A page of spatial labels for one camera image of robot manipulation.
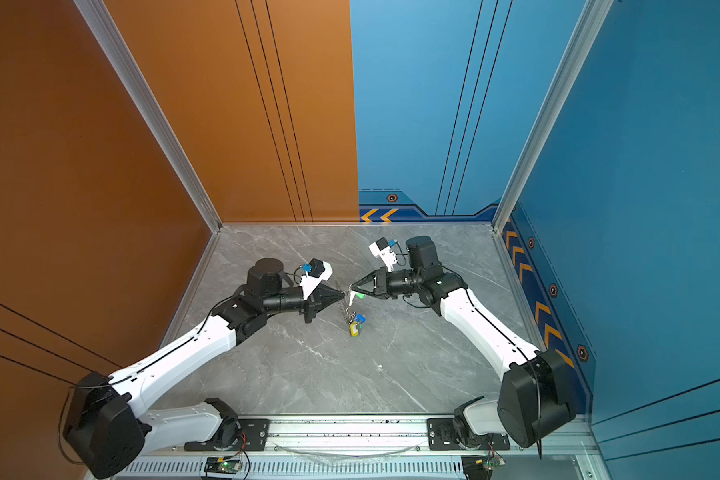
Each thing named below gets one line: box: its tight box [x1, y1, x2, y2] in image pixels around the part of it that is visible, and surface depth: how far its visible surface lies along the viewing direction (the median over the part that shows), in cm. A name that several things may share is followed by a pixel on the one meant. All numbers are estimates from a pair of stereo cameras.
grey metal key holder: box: [338, 284, 357, 325], surface depth 73 cm
